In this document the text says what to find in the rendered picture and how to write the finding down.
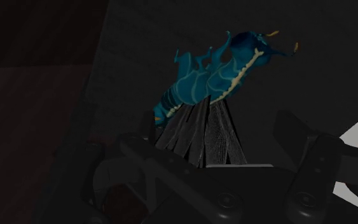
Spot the blue dragonfly toy figure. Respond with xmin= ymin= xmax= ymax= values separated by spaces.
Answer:
xmin=153 ymin=30 xmax=299 ymax=169

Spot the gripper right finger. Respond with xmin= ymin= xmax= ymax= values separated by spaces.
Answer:
xmin=272 ymin=109 xmax=358 ymax=224

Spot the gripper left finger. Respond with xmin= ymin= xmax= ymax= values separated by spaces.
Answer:
xmin=82 ymin=109 xmax=245 ymax=224

